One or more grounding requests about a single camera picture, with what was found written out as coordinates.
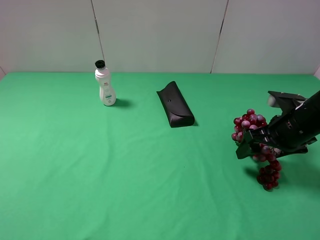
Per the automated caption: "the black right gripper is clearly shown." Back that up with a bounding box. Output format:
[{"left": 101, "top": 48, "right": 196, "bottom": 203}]
[{"left": 235, "top": 91, "right": 320, "bottom": 160}]

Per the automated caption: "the red artificial grape bunch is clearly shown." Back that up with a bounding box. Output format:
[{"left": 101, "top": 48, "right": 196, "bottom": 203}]
[{"left": 231, "top": 108, "right": 282, "bottom": 192}]

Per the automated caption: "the black glasses case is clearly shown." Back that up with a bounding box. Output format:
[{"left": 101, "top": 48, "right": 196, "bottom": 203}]
[{"left": 156, "top": 81, "right": 195, "bottom": 128}]

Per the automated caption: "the white bottle with black cap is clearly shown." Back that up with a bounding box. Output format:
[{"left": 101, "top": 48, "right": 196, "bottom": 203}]
[{"left": 94, "top": 60, "right": 116, "bottom": 106}]

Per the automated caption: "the grey camera on right wrist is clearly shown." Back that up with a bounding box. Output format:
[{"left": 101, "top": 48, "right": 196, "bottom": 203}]
[{"left": 267, "top": 91, "right": 307, "bottom": 115}]

